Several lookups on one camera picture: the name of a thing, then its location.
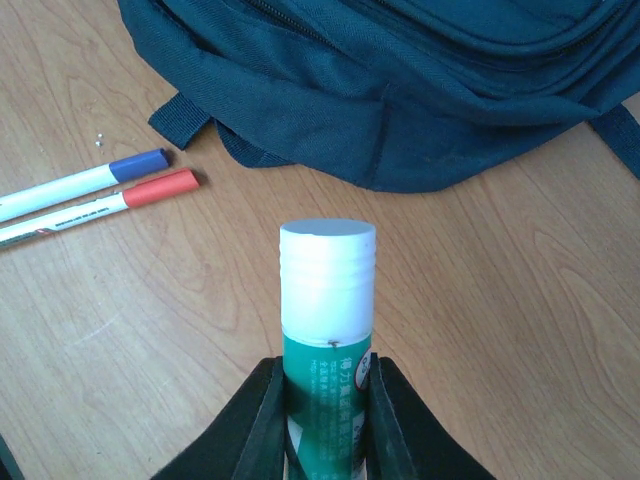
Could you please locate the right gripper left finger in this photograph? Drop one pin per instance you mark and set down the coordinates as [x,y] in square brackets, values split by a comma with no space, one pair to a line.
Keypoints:
[246,440]

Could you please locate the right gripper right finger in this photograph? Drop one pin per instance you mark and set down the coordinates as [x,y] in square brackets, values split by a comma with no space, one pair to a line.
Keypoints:
[404,438]

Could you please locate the green white glue stick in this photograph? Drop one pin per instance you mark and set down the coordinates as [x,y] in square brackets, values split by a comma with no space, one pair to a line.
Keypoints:
[327,276]

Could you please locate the red capped marker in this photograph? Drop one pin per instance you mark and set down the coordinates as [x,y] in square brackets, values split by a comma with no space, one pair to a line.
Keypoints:
[150,191]

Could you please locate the purple capped marker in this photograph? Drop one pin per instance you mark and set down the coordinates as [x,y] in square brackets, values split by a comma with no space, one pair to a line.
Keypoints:
[82,183]

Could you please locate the navy blue backpack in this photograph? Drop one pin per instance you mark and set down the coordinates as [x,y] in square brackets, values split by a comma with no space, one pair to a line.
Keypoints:
[391,96]

